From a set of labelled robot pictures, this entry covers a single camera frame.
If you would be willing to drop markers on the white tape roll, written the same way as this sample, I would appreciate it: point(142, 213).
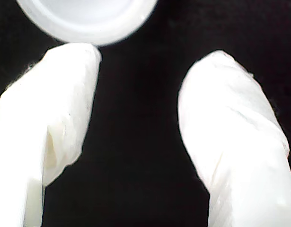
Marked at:
point(88, 28)

